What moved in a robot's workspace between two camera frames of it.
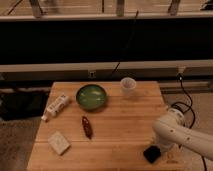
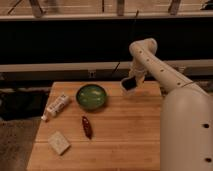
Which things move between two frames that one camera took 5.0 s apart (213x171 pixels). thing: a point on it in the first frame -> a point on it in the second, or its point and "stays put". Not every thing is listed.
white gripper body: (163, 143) -> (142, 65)
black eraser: (152, 153) -> (129, 83)
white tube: (56, 107) stays put
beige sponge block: (58, 142) stays put
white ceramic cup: (128, 86) stays put
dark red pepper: (87, 127) stays put
